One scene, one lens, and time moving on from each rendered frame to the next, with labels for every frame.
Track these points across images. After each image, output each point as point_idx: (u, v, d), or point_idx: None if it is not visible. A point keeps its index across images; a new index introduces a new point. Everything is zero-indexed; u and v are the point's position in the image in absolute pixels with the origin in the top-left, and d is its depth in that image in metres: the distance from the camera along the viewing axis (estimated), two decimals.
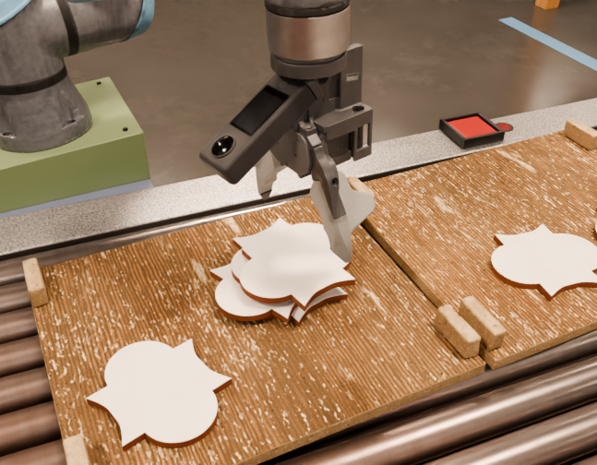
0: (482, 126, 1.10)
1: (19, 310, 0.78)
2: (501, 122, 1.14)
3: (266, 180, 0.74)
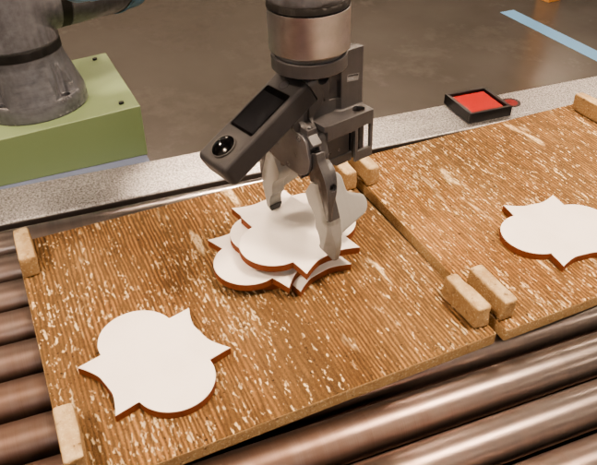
0: (488, 101, 1.07)
1: (10, 281, 0.75)
2: (508, 98, 1.11)
3: (272, 189, 0.73)
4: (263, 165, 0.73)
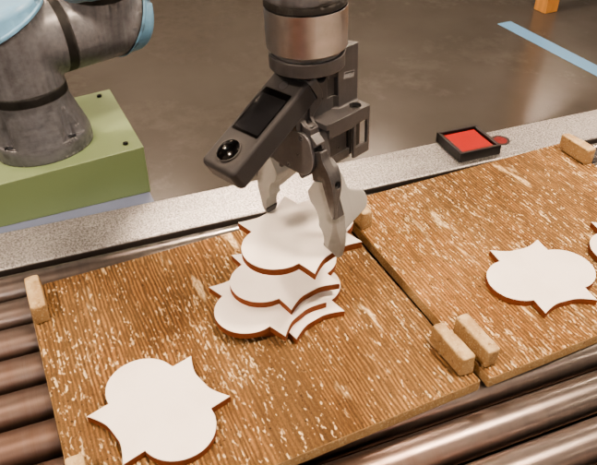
0: (478, 140, 1.11)
1: (21, 327, 0.79)
2: (498, 136, 1.15)
3: (269, 191, 0.73)
4: None
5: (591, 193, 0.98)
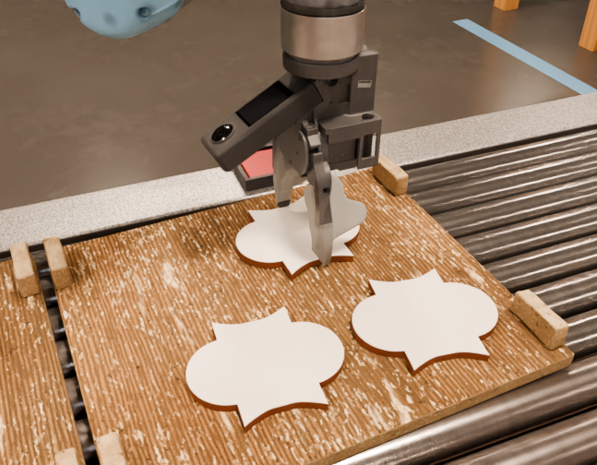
0: None
1: None
2: None
3: (280, 185, 0.74)
4: (274, 161, 0.73)
5: (390, 235, 0.74)
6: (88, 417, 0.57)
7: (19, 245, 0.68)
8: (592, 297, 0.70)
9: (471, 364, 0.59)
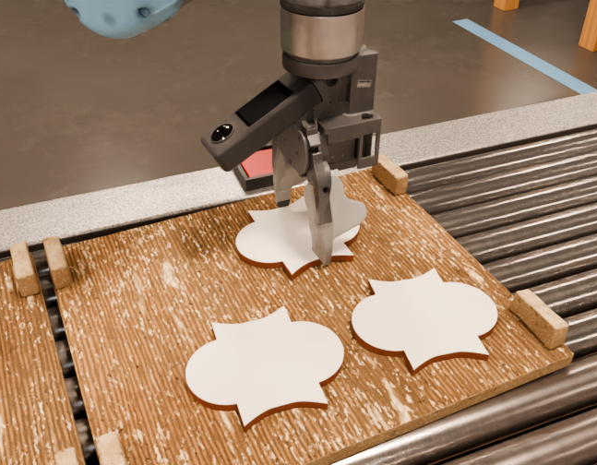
0: None
1: None
2: None
3: (280, 185, 0.74)
4: (274, 160, 0.73)
5: (390, 235, 0.74)
6: (88, 417, 0.57)
7: (19, 245, 0.68)
8: (592, 297, 0.70)
9: (470, 363, 0.59)
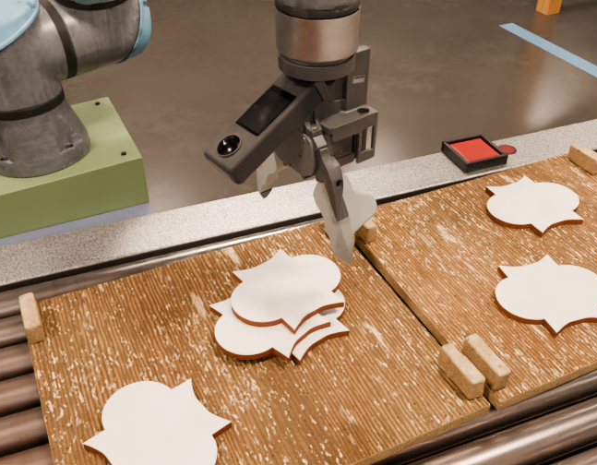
0: (484, 149, 1.09)
1: (16, 346, 0.76)
2: (505, 144, 1.13)
3: (267, 179, 0.73)
4: None
5: None
6: None
7: None
8: None
9: None
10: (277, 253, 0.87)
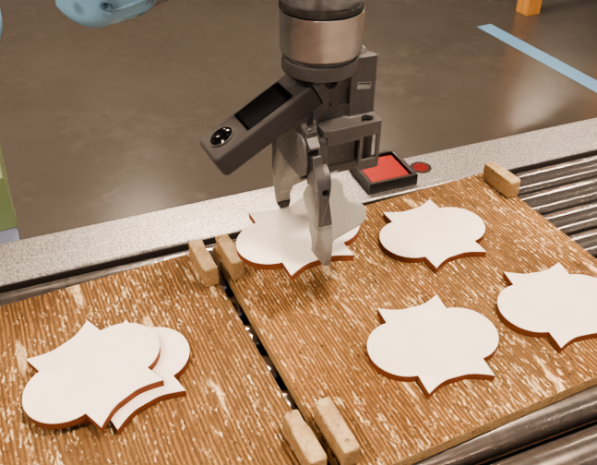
0: (393, 168, 0.98)
1: None
2: (419, 161, 1.02)
3: (280, 186, 0.73)
4: (274, 161, 0.73)
5: (511, 233, 0.84)
6: (284, 387, 0.68)
7: (197, 243, 0.78)
8: None
9: None
10: (129, 292, 0.76)
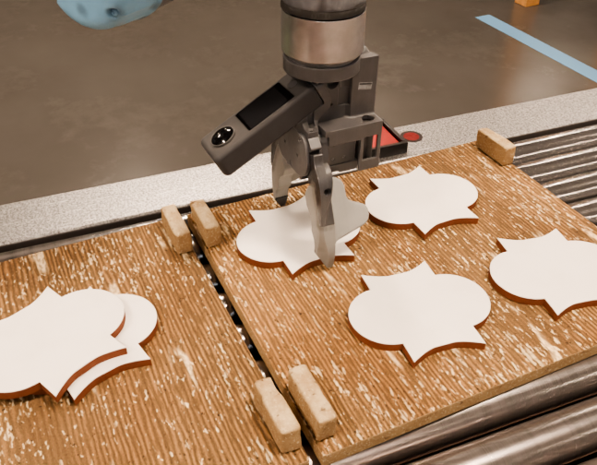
0: (382, 137, 0.93)
1: None
2: (410, 131, 0.97)
3: (279, 183, 0.74)
4: (273, 158, 0.73)
5: (506, 200, 0.79)
6: (259, 358, 0.63)
7: (171, 208, 0.74)
8: None
9: None
10: (96, 258, 0.71)
